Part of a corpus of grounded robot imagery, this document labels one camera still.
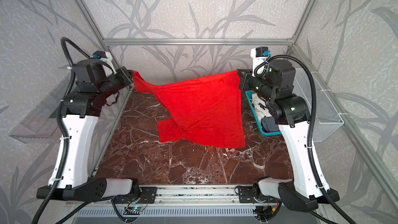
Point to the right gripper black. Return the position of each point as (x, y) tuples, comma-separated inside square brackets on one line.
[(244, 79)]

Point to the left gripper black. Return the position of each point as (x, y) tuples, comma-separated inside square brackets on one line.
[(125, 76)]

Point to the teal plastic laundry basket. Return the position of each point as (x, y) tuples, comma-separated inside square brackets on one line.
[(248, 95)]

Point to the red t shirt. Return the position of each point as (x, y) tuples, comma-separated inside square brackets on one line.
[(205, 111)]

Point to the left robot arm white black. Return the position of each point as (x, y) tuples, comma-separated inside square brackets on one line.
[(77, 118)]

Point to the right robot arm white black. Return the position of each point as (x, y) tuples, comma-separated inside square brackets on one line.
[(292, 114)]

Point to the white t shirt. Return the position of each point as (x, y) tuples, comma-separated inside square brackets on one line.
[(259, 107)]

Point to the grey t shirt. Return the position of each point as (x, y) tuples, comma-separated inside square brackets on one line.
[(269, 125)]

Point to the green circuit board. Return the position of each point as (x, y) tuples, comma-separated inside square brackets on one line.
[(134, 210)]

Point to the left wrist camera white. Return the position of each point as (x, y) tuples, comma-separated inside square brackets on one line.
[(107, 58)]

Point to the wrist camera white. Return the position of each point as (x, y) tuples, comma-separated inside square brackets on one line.
[(107, 58), (260, 57)]

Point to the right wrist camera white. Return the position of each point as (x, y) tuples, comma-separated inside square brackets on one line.
[(260, 57)]

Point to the white wire mesh basket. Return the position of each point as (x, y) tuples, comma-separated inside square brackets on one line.
[(328, 119)]

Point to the clear acrylic wall shelf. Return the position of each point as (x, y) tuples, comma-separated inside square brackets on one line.
[(40, 125)]

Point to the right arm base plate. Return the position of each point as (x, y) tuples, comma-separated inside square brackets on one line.
[(247, 194)]

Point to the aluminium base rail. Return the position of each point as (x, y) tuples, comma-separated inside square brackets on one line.
[(196, 196)]

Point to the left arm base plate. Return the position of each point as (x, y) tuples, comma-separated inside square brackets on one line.
[(145, 195)]

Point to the aluminium frame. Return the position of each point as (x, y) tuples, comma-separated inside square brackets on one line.
[(375, 164)]

